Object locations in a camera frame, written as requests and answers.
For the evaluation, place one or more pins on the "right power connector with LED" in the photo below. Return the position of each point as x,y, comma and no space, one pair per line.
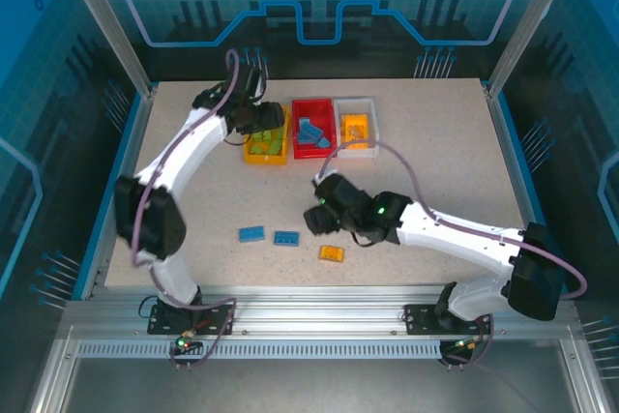
466,345

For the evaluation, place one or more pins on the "left power connector with LED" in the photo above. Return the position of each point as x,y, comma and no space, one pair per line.
186,341

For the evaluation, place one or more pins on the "aluminium left corner post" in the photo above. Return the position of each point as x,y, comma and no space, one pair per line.
111,31

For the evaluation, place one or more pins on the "power connector with led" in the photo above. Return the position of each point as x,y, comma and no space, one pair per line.
186,341
466,345

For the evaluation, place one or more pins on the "blue right table rail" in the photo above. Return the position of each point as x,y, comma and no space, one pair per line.
521,166

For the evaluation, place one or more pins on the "aluminium front rail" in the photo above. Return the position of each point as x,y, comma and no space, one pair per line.
314,309

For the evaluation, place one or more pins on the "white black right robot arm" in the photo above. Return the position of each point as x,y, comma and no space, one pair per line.
459,234

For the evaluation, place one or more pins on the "small blue sloped lego brick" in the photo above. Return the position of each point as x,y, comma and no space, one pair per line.
304,123

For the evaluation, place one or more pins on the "blue table rail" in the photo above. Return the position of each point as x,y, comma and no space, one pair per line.
123,156
521,166

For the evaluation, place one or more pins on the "yellow plastic bin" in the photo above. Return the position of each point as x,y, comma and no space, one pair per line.
266,160

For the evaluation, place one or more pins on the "aluminium corner post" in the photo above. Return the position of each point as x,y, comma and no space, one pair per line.
111,31
524,21

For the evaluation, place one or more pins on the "blue left table rail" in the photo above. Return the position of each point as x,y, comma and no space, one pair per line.
123,156

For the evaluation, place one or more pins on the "red plastic bin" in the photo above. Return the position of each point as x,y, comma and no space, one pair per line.
319,108

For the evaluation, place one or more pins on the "aluminium lower frame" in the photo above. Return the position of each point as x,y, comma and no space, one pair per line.
55,384

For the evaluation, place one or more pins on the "aluminium right corner post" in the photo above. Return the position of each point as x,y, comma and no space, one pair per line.
524,21

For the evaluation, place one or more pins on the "white plastic bin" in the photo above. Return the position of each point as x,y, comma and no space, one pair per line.
358,153

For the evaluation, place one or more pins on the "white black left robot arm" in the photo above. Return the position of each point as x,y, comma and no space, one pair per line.
150,219

